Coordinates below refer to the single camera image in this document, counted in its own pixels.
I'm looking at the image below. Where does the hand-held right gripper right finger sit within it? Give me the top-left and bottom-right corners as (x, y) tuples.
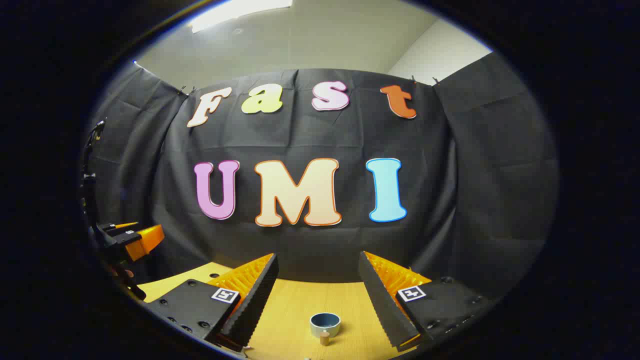
(358, 251), (493, 351)

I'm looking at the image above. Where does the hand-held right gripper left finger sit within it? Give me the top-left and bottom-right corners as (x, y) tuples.
(144, 253), (280, 353)

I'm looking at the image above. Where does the pale green cup wooden handle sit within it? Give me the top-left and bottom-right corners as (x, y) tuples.
(309, 312), (342, 347)

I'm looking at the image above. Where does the wooden desktop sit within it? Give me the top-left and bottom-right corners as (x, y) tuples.
(137, 261), (421, 360)

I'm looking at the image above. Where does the black backdrop cloth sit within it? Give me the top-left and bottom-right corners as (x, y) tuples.
(82, 52), (560, 301)

